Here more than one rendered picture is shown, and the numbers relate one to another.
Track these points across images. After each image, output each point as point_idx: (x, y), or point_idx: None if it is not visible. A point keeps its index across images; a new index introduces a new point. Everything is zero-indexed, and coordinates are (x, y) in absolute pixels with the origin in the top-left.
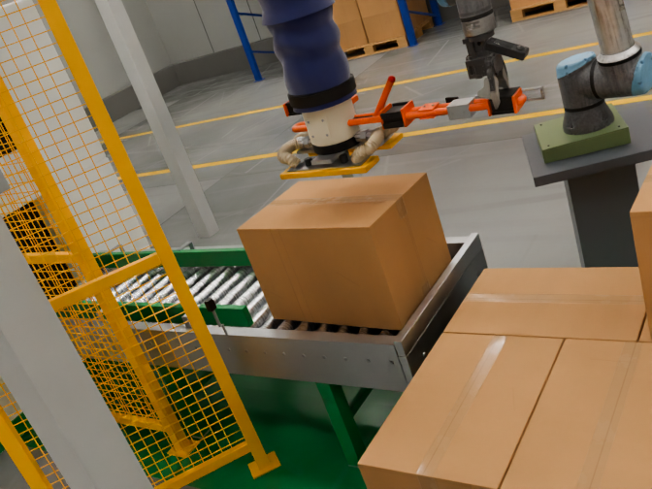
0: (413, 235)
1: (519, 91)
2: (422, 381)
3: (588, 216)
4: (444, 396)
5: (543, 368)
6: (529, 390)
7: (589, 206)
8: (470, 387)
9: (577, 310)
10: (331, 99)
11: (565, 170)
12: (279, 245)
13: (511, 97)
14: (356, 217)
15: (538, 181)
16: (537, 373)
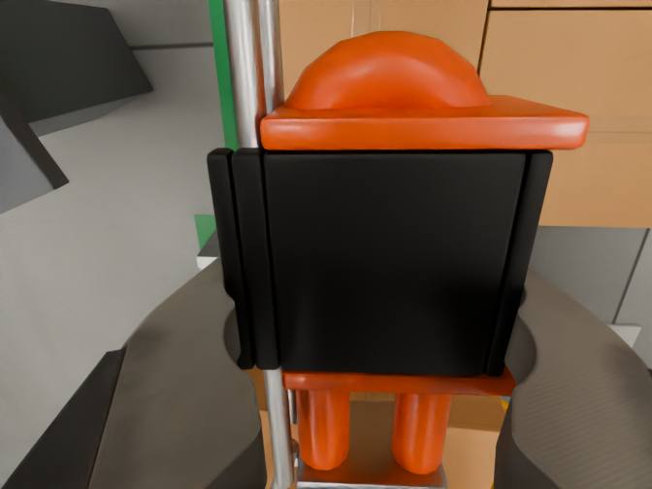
0: None
1: (356, 114)
2: (578, 209)
3: (39, 93)
4: (620, 164)
5: (574, 22)
6: (633, 30)
7: (19, 90)
8: (605, 133)
9: (406, 6)
10: None
11: (2, 121)
12: None
13: (582, 143)
14: (454, 469)
15: (56, 177)
16: (586, 31)
